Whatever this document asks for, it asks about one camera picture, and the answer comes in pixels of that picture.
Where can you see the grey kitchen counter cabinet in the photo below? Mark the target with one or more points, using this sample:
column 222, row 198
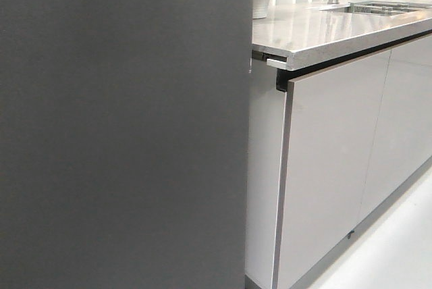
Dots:
column 340, row 124

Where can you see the stainless steel sink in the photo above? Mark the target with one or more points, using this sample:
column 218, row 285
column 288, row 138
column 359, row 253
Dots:
column 377, row 7

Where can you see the dark grey fridge door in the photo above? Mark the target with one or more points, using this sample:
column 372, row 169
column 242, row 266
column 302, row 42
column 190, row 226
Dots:
column 124, row 133

